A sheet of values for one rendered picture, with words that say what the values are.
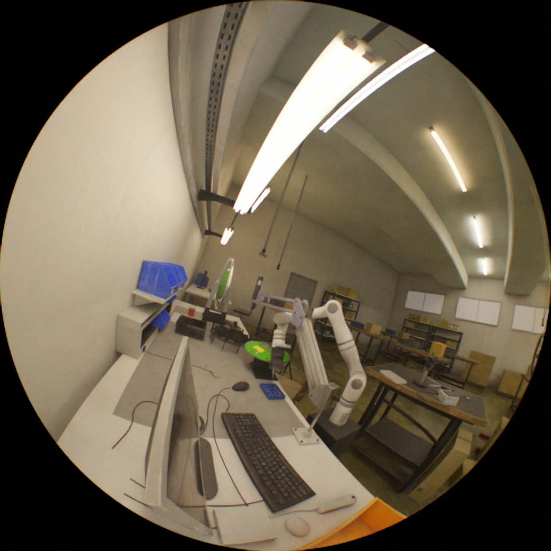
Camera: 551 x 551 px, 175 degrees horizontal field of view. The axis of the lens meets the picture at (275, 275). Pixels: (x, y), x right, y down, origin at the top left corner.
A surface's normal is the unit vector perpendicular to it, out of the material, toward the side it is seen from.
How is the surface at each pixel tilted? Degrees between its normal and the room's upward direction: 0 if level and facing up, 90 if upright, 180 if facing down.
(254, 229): 90
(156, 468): 16
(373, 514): 86
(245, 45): 180
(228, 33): 180
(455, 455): 90
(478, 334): 90
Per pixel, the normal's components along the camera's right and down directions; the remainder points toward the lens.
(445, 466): -0.86, -0.29
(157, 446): 0.04, -1.00
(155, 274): 0.32, 0.09
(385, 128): -0.29, 0.95
